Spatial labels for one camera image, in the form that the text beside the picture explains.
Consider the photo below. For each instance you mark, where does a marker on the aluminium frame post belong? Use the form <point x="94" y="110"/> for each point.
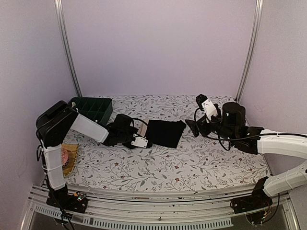
<point x="251" y="48"/>
<point x="66" y="45"/>

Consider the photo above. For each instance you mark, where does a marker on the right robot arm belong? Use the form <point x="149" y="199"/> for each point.
<point x="229" y="124"/>

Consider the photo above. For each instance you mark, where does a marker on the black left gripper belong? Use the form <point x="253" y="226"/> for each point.
<point x="131" y="147"/>

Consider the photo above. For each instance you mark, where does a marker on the right aluminium frame post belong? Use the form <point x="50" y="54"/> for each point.
<point x="251" y="48"/>

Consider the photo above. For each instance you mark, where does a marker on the woven bamboo mat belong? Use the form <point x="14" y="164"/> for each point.
<point x="73" y="155"/>

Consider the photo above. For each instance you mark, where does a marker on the left aluminium frame post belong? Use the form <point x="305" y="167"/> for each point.
<point x="66" y="45"/>

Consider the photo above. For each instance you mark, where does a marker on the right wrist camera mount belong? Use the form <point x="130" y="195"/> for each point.
<point x="207" y="106"/>

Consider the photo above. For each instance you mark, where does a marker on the front aluminium rail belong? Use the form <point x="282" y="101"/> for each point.
<point x="123" y="210"/>

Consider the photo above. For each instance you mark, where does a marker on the red patterned bowl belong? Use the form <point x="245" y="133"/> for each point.
<point x="64" y="157"/>

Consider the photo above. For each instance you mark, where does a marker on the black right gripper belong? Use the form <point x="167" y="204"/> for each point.
<point x="201" y="122"/>

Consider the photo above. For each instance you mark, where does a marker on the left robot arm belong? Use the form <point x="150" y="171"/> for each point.
<point x="61" y="120"/>

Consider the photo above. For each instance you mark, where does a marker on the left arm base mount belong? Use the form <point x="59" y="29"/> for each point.
<point x="76" y="202"/>

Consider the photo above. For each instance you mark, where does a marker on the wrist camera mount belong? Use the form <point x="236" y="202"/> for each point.
<point x="207" y="106"/>
<point x="139" y="141"/>

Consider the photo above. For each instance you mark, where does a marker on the floral patterned table mat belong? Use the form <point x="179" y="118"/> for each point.
<point x="196" y="164"/>

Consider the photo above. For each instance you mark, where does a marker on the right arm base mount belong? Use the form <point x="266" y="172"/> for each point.
<point x="250" y="203"/>

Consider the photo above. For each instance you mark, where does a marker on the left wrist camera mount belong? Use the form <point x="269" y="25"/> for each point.
<point x="139" y="141"/>

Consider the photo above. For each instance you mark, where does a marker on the dark green divided tray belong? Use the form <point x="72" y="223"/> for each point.
<point x="98" y="109"/>

